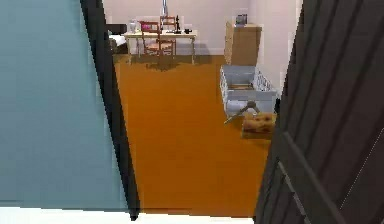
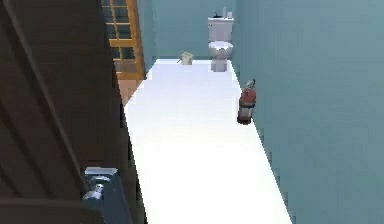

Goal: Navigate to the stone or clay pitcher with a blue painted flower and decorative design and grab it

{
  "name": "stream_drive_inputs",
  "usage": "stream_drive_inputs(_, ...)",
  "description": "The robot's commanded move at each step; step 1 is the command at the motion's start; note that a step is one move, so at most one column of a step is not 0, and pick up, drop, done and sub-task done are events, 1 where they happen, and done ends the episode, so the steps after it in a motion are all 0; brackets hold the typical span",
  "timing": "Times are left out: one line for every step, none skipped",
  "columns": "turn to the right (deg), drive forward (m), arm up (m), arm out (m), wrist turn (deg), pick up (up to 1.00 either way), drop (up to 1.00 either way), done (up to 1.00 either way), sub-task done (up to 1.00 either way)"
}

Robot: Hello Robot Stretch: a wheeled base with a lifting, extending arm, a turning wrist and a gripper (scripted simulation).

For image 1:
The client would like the pale pitcher with blue flower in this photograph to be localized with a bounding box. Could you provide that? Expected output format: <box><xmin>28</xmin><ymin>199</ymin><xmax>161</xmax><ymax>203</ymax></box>
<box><xmin>128</xmin><ymin>18</ymin><xmax>139</xmax><ymax>34</ymax></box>

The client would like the grey baseball bat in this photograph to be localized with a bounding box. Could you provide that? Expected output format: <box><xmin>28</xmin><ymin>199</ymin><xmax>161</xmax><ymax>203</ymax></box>
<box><xmin>223</xmin><ymin>100</ymin><xmax>262</xmax><ymax>126</ymax></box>

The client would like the brown wooden chair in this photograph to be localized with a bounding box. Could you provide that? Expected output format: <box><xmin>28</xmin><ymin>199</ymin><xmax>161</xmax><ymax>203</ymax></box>
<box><xmin>138</xmin><ymin>20</ymin><xmax>177</xmax><ymax>58</ymax></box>
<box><xmin>159</xmin><ymin>15</ymin><xmax>178</xmax><ymax>33</ymax></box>

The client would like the tan wooden cupboard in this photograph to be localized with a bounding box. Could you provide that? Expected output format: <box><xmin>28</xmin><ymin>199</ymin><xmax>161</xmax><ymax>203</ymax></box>
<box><xmin>223</xmin><ymin>20</ymin><xmax>263</xmax><ymax>67</ymax></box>

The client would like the pale wooden table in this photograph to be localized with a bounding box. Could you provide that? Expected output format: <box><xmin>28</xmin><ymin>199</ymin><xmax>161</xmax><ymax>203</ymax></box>
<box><xmin>123</xmin><ymin>29</ymin><xmax>198</xmax><ymax>65</ymax></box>

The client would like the black statuette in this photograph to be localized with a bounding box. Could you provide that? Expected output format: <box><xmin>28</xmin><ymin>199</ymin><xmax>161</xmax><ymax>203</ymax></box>
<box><xmin>174</xmin><ymin>14</ymin><xmax>183</xmax><ymax>35</ymax></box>

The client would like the dark grey box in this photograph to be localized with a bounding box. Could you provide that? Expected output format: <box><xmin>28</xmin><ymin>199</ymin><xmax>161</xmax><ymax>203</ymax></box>
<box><xmin>235</xmin><ymin>13</ymin><xmax>249</xmax><ymax>26</ymax></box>

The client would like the dark bed with white sheet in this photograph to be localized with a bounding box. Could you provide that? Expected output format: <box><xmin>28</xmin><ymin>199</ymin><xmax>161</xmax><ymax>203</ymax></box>
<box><xmin>105</xmin><ymin>23</ymin><xmax>129</xmax><ymax>55</ymax></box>

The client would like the dark brown room door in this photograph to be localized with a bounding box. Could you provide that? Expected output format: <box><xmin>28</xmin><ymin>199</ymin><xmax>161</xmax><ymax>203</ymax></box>
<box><xmin>253</xmin><ymin>0</ymin><xmax>384</xmax><ymax>224</ymax></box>

